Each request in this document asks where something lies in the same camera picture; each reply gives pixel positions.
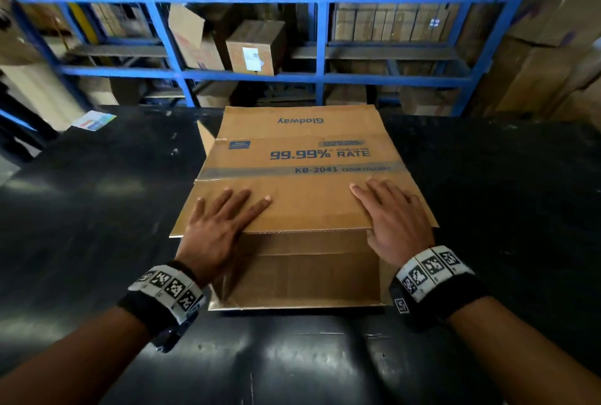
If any plain brown cardboard box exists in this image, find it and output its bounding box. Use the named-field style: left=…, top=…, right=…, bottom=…
left=79, top=76, right=142, bottom=106
left=325, top=85, right=368, bottom=106
left=398, top=87, right=460, bottom=117
left=196, top=81, right=240, bottom=109

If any open-flap cardboard box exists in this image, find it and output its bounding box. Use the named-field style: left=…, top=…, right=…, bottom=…
left=167, top=4, right=225, bottom=71

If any stack of large cardboard boxes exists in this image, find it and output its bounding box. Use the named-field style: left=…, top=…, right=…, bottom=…
left=462, top=0, right=601, bottom=131

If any person's left hand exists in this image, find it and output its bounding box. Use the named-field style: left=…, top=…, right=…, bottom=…
left=176, top=189, right=273, bottom=286

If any large pale cardboard box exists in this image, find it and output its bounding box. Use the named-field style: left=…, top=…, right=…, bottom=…
left=0, top=61, right=86, bottom=132

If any small white-label cardboard box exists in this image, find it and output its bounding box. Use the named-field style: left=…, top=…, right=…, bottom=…
left=226, top=20, right=287, bottom=77

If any colourful paper leaflet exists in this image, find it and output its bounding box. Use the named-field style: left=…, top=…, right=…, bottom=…
left=71, top=110, right=117, bottom=132

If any person's left forearm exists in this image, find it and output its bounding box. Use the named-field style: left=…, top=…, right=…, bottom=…
left=0, top=306, right=152, bottom=405

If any large printed cardboard box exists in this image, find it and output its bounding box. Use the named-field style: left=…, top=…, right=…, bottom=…
left=169, top=105, right=440, bottom=312

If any blue metal shelf rack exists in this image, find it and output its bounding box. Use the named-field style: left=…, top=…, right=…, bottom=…
left=0, top=0, right=555, bottom=117

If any row of narrow cardboard boxes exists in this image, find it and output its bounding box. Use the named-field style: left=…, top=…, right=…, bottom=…
left=332, top=3, right=460, bottom=43

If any person's right hand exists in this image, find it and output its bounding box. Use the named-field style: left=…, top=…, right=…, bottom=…
left=350, top=178, right=435, bottom=269

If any person's right forearm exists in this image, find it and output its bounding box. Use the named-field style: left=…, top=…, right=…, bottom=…
left=447, top=296, right=601, bottom=405

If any black marker wristband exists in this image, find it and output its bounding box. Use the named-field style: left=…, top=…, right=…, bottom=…
left=388, top=245, right=490, bottom=331
left=117, top=260, right=208, bottom=354

